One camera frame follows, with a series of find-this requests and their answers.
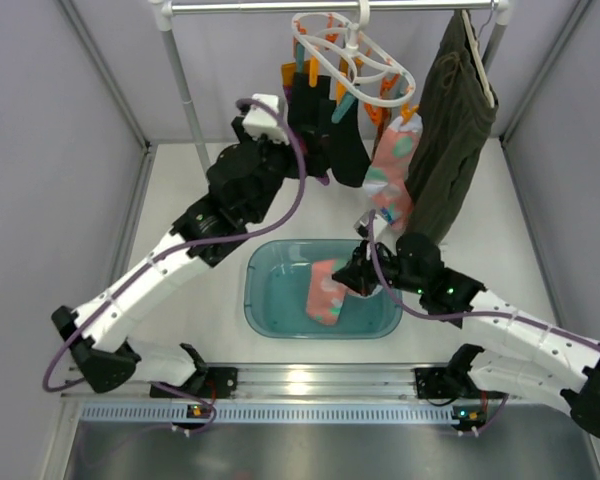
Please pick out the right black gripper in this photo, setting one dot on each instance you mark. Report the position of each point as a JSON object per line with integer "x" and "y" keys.
{"x": 359, "y": 273}

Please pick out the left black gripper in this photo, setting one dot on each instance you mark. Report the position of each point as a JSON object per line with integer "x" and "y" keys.
{"x": 290, "y": 151}

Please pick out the black sock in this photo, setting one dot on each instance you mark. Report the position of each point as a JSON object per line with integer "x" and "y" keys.
{"x": 308, "y": 109}
{"x": 348, "y": 157}

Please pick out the pink patterned sock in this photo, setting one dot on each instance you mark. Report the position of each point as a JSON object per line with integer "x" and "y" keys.
{"x": 325, "y": 296}
{"x": 385, "y": 179}

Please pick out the beige argyle sock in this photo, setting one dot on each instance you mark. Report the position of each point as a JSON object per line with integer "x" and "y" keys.
{"x": 381, "y": 126}

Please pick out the white round clip hanger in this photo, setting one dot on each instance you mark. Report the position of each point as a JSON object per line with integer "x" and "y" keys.
{"x": 355, "y": 65}

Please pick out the orange clothes peg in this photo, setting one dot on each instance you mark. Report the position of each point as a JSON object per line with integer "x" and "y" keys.
{"x": 407, "y": 111}

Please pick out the purple orange argyle sock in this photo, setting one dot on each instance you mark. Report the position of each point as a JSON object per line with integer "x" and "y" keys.
{"x": 288, "y": 71}

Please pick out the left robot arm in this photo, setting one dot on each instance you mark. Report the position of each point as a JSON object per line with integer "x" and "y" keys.
{"x": 254, "y": 187}

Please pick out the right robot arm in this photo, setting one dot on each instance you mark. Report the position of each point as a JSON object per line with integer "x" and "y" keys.
{"x": 503, "y": 348}

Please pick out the white clothes hanger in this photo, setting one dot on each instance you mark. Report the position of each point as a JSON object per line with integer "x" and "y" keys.
{"x": 479, "y": 66}

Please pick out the teal plastic basin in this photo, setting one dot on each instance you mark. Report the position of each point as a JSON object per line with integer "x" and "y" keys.
{"x": 276, "y": 290}

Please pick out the olive green shorts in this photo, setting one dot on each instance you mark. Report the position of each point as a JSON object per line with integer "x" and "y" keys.
{"x": 457, "y": 121}

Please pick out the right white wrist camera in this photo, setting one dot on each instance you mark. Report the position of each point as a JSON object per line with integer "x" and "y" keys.
{"x": 362, "y": 225}

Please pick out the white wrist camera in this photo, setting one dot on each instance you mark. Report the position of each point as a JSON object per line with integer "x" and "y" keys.
{"x": 257, "y": 122}
{"x": 362, "y": 225}

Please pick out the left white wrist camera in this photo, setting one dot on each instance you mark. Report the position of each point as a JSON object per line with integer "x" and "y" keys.
{"x": 257, "y": 122}

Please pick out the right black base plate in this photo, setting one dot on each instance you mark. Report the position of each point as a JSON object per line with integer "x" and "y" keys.
{"x": 438, "y": 383}

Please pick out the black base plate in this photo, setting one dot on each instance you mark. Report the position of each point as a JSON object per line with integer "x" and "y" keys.
{"x": 212, "y": 384}
{"x": 438, "y": 383}

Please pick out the aluminium mounting rail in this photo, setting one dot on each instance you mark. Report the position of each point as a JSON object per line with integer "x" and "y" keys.
{"x": 295, "y": 394}

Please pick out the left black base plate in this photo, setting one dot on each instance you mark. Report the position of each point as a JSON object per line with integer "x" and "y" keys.
{"x": 212, "y": 384}

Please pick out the white clothes rack frame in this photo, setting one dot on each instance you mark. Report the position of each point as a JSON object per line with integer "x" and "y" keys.
{"x": 165, "y": 11}

